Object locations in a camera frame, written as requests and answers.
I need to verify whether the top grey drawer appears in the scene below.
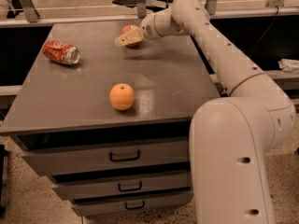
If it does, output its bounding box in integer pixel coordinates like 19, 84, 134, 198
22, 138, 189, 175

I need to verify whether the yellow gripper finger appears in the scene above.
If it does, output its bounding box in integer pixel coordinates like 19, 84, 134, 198
114, 27, 144, 47

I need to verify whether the bottom grey drawer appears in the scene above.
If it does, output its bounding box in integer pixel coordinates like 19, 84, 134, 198
72, 189, 192, 217

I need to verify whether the grey drawer cabinet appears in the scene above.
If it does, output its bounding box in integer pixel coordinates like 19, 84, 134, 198
1, 21, 218, 205

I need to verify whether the black cable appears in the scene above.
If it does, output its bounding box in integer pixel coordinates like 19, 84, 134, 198
249, 5, 280, 59

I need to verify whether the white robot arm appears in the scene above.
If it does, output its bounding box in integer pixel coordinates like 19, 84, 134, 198
115, 0, 296, 224

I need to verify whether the orange fruit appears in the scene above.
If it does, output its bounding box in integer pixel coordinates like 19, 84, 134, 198
109, 83, 135, 111

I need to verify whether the red apple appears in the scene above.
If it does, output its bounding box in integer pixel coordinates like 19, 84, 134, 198
121, 24, 141, 48

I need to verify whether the grey window rail frame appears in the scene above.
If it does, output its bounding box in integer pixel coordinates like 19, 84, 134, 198
1, 0, 299, 26

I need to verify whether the grey drawer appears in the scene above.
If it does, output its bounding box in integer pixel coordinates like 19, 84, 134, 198
22, 138, 189, 175
72, 189, 192, 217
52, 170, 191, 201

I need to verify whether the middle grey drawer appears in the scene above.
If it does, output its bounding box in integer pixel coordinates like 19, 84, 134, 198
52, 170, 191, 201

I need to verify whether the crushed red soda can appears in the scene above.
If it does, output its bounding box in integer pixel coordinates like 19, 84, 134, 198
42, 40, 80, 65

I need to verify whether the white packet on ledge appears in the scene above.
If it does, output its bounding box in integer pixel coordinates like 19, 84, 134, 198
278, 59, 299, 74

